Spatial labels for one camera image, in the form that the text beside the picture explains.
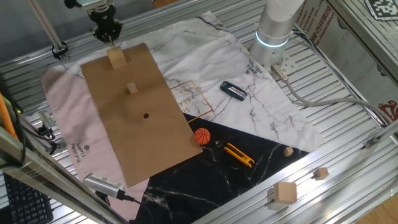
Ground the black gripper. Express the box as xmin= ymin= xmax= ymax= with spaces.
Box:
xmin=89 ymin=5 xmax=124 ymax=44

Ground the large wooden block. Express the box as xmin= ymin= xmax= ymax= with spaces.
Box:
xmin=105 ymin=46 xmax=128 ymax=70

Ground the grey tripod pole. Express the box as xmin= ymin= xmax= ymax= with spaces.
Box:
xmin=27 ymin=0 xmax=69 ymax=60

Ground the marble pattern tablecloth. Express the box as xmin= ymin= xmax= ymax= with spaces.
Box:
xmin=40 ymin=11 xmax=326 ymax=224

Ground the brown cardboard sheet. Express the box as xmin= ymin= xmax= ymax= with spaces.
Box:
xmin=80 ymin=42 xmax=204 ymax=188

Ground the orange pole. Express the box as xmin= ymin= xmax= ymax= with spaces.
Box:
xmin=0 ymin=92 xmax=19 ymax=141

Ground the black rectangular device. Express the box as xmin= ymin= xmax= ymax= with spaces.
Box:
xmin=220 ymin=81 xmax=249 ymax=101

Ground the orange toy basketball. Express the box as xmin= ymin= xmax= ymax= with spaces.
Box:
xmin=193 ymin=128 xmax=211 ymax=146

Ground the yellow utility knife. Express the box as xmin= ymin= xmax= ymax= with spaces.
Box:
xmin=224 ymin=142 xmax=256 ymax=169

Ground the black keyboard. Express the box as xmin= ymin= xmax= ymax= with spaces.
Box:
xmin=2 ymin=172 xmax=54 ymax=224

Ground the panel with red print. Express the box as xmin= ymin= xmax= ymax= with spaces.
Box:
xmin=295 ymin=0 xmax=398 ymax=123

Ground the large wooden cube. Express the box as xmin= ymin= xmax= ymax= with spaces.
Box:
xmin=272 ymin=181 xmax=298 ymax=206

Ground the black white marker board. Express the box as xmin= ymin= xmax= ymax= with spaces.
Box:
xmin=364 ymin=0 xmax=398 ymax=21

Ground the black camera cable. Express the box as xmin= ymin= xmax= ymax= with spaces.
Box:
xmin=123 ymin=192 xmax=147 ymax=208

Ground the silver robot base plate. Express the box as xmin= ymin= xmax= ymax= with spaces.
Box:
xmin=269 ymin=49 xmax=299 ymax=77

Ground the grey base cable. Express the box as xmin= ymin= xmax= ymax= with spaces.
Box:
xmin=270 ymin=63 xmax=398 ymax=127

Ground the grey metal bracket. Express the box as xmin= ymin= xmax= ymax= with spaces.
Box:
xmin=362 ymin=119 xmax=398 ymax=149

